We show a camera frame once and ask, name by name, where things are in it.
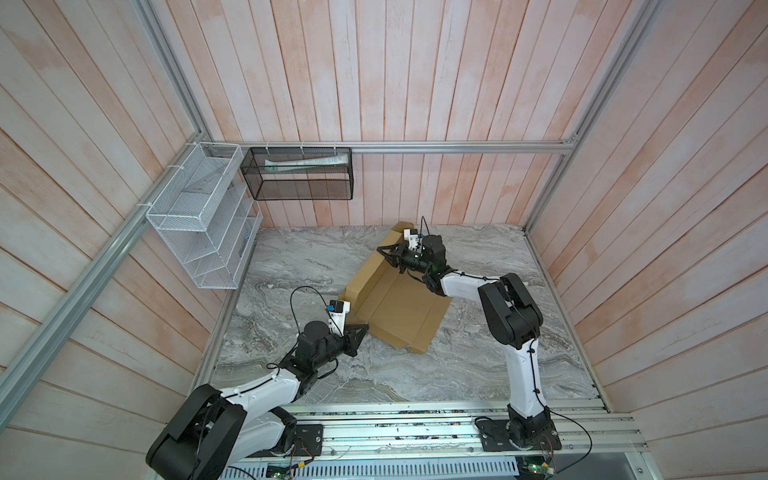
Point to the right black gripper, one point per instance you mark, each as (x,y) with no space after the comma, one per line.
(398,257)

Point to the aluminium frame rail front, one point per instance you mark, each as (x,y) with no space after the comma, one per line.
(446,429)

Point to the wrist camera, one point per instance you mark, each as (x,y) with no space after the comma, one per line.
(337,312)
(413,239)

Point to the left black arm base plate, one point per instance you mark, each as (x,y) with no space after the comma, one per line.
(300,440)

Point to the white paper in basket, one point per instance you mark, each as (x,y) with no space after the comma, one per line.
(321,164)

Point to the black wire mesh basket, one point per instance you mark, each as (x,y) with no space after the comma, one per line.
(337,185)

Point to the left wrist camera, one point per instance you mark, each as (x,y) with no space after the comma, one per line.
(337,312)

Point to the white wire mesh shelf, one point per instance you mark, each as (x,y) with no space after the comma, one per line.
(206,217)

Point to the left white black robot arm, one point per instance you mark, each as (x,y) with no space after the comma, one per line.
(214,429)

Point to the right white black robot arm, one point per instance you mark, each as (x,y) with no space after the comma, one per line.
(512,316)

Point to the brown cardboard box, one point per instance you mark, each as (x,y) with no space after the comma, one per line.
(398,309)

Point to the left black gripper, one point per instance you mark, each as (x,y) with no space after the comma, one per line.
(350,337)

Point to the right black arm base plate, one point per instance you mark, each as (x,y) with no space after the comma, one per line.
(511,435)

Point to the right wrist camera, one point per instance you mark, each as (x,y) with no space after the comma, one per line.
(413,239)

